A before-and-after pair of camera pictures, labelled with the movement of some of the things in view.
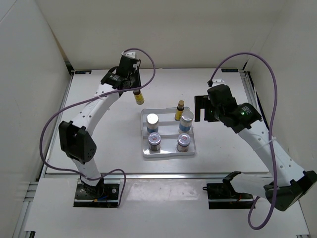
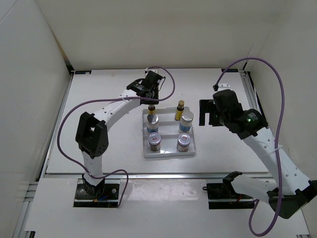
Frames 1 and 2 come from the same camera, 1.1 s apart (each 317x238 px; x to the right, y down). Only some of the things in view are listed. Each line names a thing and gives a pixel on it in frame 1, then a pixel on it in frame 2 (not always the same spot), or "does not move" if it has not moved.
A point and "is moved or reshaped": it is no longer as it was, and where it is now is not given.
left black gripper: x=137 y=83 -> x=151 y=102
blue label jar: x=152 y=120 does not move
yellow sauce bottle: x=180 y=110 does not move
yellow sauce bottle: x=139 y=97 is moved or reshaped
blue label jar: x=186 y=119 does not move
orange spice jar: x=183 y=142 does not move
